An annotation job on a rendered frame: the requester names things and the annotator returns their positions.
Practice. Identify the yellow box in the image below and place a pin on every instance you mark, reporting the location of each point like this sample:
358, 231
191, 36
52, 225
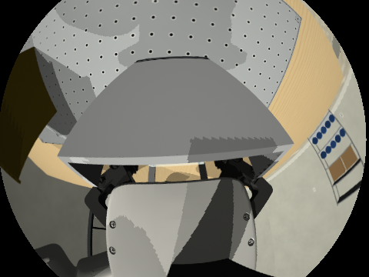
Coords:
26, 110

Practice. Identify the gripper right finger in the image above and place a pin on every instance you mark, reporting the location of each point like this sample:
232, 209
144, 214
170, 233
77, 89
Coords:
238, 169

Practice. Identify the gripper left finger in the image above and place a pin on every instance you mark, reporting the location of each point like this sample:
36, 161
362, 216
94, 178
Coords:
114, 176

